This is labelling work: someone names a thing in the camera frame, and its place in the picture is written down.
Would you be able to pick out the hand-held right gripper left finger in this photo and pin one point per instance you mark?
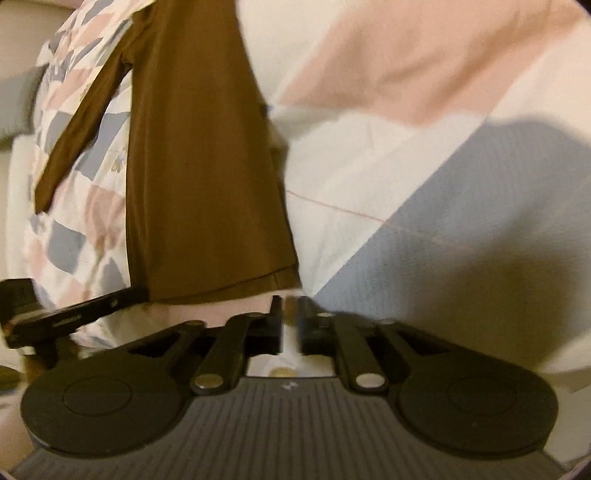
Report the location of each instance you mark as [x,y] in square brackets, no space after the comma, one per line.
[277,332]

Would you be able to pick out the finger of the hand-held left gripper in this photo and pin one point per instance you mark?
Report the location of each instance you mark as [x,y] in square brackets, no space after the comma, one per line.
[101,308]

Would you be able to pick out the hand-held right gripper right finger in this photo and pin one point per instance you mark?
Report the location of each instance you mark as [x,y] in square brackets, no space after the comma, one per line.
[307,332]

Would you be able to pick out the brown long-sleeve shirt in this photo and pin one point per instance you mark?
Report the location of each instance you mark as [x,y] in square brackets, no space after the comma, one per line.
[198,184]

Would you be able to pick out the checkered quilt with bear print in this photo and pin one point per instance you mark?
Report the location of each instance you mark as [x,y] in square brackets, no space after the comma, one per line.
[415,161]

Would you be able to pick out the grey square pillow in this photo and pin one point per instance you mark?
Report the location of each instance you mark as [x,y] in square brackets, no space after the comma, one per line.
[18,101]

